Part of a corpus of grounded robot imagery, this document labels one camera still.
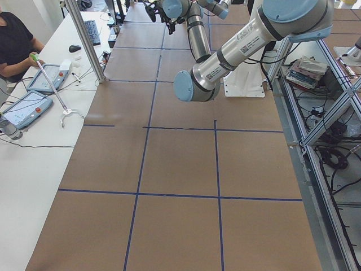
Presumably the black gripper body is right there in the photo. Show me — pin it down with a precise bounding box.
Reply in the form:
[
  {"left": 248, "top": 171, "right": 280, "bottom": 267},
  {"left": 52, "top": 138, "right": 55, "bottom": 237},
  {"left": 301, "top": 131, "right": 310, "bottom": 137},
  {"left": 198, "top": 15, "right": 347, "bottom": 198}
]
[{"left": 166, "top": 17, "right": 181, "bottom": 34}]

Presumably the black keyboard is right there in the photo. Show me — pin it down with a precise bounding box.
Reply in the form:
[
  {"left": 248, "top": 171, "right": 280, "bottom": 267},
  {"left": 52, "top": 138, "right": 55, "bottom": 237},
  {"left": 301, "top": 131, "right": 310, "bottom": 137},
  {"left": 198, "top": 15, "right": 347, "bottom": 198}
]
[{"left": 83, "top": 20, "right": 101, "bottom": 46}]

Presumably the black computer mouse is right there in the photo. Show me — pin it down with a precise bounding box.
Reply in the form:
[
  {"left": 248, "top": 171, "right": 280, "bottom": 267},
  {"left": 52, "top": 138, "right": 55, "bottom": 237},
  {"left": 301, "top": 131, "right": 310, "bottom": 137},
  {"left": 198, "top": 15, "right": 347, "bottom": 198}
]
[{"left": 68, "top": 45, "right": 82, "bottom": 53}]

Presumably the far blue teach pendant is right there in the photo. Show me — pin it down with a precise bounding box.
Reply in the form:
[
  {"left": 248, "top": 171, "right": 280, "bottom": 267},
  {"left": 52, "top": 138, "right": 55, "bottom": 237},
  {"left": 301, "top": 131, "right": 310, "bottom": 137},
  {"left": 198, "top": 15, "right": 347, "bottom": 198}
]
[{"left": 26, "top": 63, "right": 71, "bottom": 94}]

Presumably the blue teach pendant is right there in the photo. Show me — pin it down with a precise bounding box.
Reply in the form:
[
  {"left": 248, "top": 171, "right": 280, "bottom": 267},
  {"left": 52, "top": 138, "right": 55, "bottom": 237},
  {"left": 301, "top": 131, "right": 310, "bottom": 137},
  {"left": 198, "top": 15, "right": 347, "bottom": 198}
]
[
  {"left": 26, "top": 63, "right": 71, "bottom": 94},
  {"left": 1, "top": 90, "right": 53, "bottom": 131}
]

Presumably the reacher grabber stick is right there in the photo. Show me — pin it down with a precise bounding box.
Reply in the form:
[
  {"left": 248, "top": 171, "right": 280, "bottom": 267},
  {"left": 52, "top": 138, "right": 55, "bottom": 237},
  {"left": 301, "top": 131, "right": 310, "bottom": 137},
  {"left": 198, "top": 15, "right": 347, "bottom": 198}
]
[{"left": 30, "top": 54, "right": 85, "bottom": 128}]

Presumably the stack of books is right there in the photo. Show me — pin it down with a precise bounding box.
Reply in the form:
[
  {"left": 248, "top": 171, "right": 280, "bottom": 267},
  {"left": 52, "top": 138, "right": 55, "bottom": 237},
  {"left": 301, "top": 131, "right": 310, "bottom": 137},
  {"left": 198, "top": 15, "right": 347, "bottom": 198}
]
[{"left": 285, "top": 56, "right": 328, "bottom": 90}]

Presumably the seated person in black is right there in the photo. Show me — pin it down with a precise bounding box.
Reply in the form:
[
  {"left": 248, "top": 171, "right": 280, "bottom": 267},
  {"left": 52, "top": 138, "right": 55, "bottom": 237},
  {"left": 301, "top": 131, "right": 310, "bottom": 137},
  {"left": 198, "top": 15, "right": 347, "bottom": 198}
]
[{"left": 1, "top": 11, "right": 44, "bottom": 82}]

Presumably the near blue teach pendant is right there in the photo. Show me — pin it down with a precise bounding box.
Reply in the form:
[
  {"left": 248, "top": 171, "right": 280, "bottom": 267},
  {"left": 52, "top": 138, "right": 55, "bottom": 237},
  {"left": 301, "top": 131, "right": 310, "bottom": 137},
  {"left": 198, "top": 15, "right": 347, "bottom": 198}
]
[{"left": 1, "top": 90, "right": 53, "bottom": 131}]

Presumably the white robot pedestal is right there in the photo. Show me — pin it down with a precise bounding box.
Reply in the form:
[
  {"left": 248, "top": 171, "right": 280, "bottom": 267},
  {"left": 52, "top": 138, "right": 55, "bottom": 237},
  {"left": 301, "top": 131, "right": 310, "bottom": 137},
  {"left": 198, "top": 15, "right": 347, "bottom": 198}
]
[{"left": 222, "top": 1, "right": 270, "bottom": 98}]

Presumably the aluminium frame post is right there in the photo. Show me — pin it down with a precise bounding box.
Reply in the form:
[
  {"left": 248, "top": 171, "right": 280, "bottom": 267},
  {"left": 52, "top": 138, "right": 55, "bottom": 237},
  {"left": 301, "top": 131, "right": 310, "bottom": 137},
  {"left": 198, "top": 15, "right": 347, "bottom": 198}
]
[{"left": 64, "top": 0, "right": 105, "bottom": 84}]

